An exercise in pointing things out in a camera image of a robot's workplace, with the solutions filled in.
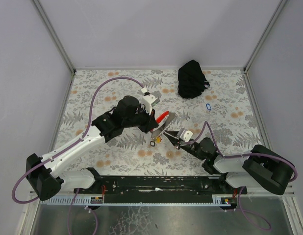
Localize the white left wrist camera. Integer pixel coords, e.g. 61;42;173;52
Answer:
141;94;160;115

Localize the black folded cloth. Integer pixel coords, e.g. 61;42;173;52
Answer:
178;60;210;99

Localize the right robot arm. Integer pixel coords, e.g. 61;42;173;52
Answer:
164;129;298;195

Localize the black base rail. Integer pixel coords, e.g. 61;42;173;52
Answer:
74;167;247;196

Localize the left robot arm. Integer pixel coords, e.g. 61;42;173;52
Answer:
26;94;159;201

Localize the purple floor cable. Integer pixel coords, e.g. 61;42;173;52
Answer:
225;186;271;232
67;187;98;235

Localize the red-handled metal key organizer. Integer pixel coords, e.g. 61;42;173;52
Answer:
151;111;177;141

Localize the purple right floor cable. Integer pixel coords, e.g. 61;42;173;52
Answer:
225;186;271;232

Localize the blue key tag with key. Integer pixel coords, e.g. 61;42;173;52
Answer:
203;103;212;113

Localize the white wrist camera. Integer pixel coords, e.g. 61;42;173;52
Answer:
177;128;193;142
141;94;160;115

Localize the purple left floor cable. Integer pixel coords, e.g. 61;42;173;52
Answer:
67;187;98;235

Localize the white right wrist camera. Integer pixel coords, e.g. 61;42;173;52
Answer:
177;128;193;142

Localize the white slotted cable duct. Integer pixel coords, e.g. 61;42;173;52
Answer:
41;192;236;207

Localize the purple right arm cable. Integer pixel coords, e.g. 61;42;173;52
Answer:
188;120;297;182

